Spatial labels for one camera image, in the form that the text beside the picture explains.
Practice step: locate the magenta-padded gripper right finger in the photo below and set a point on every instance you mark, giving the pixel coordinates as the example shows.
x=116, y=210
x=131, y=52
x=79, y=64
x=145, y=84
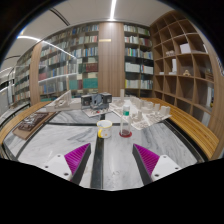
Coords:
x=163, y=166

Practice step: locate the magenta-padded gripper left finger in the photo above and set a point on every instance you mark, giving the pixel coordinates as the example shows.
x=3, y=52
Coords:
x=60, y=166

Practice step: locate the clear plastic bottle green label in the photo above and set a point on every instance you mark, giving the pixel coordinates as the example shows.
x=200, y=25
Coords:
x=125, y=121

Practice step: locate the flat round red coaster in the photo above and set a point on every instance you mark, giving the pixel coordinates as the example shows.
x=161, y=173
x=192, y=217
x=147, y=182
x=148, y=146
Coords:
x=130, y=135

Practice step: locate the curved wooden bench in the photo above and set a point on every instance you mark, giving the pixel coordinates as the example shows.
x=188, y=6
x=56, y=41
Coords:
x=16, y=118
x=193, y=128

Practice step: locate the brown relief model board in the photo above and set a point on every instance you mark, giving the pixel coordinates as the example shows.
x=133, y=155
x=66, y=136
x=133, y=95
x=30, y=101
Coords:
x=33, y=122

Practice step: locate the white city block model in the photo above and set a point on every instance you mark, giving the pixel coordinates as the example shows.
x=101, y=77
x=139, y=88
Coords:
x=146, y=111

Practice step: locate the white building model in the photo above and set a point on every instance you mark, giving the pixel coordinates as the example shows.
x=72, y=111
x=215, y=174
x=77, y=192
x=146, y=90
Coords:
x=63, y=103

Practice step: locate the dark grey building model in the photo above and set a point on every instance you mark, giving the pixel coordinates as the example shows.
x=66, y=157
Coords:
x=96, y=101

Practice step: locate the wooden cubby shelf unit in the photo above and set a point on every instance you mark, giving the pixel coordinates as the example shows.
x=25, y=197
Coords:
x=186, y=66

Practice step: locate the wide bookshelf unit with books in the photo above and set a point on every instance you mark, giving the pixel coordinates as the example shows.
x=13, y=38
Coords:
x=63, y=63

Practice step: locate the narrow bookshelf unit with books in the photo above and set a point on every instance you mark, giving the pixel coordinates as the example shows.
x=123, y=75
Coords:
x=138, y=60

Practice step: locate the straight ceiling light strip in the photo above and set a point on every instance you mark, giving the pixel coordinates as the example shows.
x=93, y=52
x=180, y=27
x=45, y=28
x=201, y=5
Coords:
x=113, y=9

